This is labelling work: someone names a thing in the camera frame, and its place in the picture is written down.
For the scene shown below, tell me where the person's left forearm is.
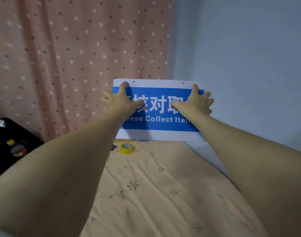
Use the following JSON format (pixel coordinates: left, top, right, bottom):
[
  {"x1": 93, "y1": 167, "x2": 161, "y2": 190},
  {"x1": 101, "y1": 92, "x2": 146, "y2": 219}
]
[{"x1": 0, "y1": 111, "x2": 134, "y2": 237}]

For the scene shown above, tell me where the blue and white sign board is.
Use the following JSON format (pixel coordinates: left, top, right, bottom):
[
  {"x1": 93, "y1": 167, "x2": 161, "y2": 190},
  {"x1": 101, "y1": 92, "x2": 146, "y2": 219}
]
[{"x1": 113, "y1": 78, "x2": 207, "y2": 143}]

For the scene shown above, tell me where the black bag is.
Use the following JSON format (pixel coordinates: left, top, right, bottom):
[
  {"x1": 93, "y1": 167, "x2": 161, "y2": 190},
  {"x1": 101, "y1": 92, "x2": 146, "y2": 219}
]
[{"x1": 0, "y1": 117, "x2": 44, "y2": 182}]

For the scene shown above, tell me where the pink dotted curtain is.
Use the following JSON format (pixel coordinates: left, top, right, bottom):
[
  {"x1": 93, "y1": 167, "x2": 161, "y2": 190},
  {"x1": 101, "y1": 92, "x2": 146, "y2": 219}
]
[{"x1": 0, "y1": 0, "x2": 176, "y2": 144}]

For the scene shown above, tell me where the yellow tape roll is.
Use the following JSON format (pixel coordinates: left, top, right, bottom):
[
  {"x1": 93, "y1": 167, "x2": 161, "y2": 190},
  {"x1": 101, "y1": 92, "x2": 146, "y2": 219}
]
[{"x1": 119, "y1": 143, "x2": 135, "y2": 155}]

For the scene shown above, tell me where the bottle with yellow cap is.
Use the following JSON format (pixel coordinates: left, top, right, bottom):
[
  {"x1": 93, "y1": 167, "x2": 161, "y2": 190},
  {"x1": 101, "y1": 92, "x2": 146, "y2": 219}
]
[{"x1": 6, "y1": 139, "x2": 28, "y2": 158}]

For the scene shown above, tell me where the peach floral bed sheet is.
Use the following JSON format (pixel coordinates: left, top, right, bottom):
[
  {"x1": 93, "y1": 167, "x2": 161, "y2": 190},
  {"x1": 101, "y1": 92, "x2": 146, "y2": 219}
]
[{"x1": 80, "y1": 139, "x2": 268, "y2": 237}]

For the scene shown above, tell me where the person's left hand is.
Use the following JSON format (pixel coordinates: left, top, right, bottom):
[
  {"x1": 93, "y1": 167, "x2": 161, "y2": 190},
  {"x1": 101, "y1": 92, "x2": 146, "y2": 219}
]
[{"x1": 100, "y1": 81, "x2": 145, "y2": 116}]

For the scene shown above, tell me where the person's right forearm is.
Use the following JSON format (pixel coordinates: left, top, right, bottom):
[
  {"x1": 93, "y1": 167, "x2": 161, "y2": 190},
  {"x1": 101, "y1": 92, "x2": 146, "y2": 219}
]
[{"x1": 187, "y1": 114, "x2": 301, "y2": 237}]

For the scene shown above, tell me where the person's right hand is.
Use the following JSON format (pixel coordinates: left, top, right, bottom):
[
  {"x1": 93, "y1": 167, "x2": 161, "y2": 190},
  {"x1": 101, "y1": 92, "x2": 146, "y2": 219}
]
[{"x1": 170, "y1": 84, "x2": 215, "y2": 119}]

